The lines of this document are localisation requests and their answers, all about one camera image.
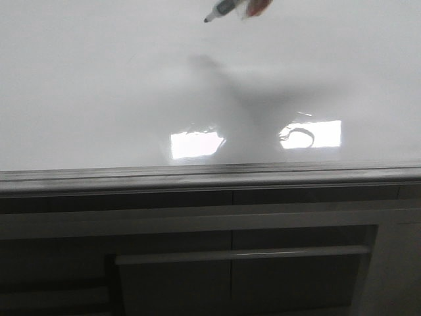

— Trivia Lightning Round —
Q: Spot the white black whiteboard marker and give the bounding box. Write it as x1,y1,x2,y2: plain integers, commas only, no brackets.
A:
203,0,274,24

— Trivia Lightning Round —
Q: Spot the white whiteboard with metal frame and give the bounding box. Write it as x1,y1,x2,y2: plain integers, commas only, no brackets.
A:
1,1,420,195

